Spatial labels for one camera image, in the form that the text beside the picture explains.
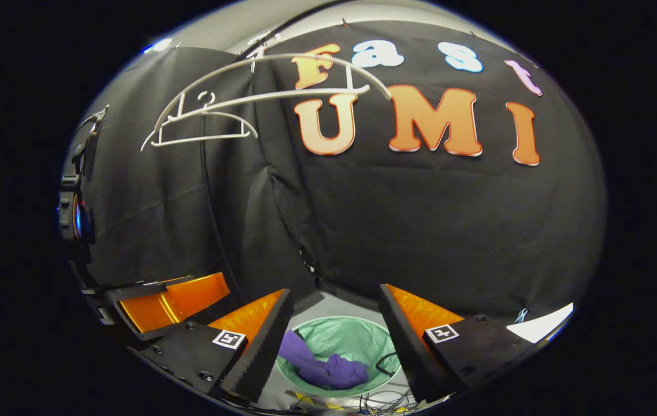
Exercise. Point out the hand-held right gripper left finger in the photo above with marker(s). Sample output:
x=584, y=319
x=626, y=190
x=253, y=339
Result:
x=267, y=352

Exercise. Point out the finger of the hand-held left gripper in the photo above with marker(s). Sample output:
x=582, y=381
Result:
x=178, y=300

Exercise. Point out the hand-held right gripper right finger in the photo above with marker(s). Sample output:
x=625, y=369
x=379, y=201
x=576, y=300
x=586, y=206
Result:
x=403, y=346

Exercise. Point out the green laundry hamper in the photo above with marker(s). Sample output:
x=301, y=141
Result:
x=345, y=338

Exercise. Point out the purple short-sleeved shirt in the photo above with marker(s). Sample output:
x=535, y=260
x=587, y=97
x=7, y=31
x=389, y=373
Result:
x=334, y=370

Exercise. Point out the black clothes rack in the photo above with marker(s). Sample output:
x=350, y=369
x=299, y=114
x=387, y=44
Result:
x=203, y=167

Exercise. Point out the white plastic clothes hanger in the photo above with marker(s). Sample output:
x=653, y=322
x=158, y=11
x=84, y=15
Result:
x=201, y=138
x=282, y=95

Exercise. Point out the black backdrop cloth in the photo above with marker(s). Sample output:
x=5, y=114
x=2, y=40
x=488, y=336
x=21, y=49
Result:
x=420, y=219
x=149, y=208

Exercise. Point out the white flat panel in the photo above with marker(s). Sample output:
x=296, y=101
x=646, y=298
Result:
x=542, y=326

